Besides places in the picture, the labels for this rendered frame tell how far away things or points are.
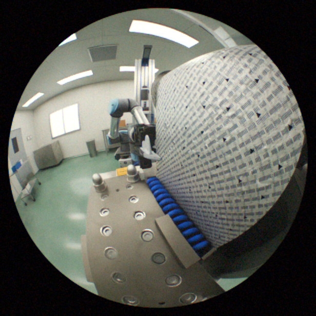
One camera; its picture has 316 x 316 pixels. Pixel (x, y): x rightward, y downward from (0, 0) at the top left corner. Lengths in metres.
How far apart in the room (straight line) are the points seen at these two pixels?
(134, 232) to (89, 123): 3.86
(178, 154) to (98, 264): 0.23
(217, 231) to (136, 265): 0.12
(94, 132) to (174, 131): 3.79
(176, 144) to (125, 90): 3.81
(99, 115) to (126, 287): 3.85
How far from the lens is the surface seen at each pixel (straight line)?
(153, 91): 0.22
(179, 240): 0.15
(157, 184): 0.23
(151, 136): 0.30
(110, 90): 3.93
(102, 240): 0.19
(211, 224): 0.15
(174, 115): 0.15
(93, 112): 3.88
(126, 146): 1.05
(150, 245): 0.16
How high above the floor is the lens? 1.19
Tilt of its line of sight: 26 degrees down
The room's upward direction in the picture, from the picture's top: straight up
